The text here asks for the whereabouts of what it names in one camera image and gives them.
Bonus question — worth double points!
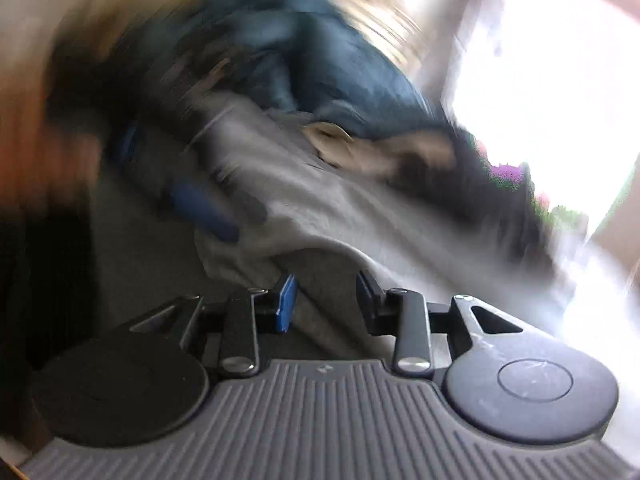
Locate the grey curtain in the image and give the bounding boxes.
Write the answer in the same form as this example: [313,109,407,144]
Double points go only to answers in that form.
[420,0,501,111]

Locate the window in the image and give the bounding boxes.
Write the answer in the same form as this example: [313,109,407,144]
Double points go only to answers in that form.
[450,0,640,231]

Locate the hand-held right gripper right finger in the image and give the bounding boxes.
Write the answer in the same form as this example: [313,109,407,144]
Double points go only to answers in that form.
[356,270,523,376]

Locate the black jacket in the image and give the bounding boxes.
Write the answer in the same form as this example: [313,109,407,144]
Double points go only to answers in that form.
[395,130,556,271]

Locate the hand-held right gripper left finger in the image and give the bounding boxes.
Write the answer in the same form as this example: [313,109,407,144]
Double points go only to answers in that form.
[129,274,299,378]

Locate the beige jacket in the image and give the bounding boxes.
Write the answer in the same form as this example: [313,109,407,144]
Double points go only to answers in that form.
[302,120,456,176]

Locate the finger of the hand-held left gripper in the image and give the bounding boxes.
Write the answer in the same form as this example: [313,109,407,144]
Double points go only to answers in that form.
[117,124,143,167]
[170,180,243,245]

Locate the grey hoodie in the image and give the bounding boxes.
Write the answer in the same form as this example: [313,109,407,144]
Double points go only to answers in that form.
[187,95,566,356]

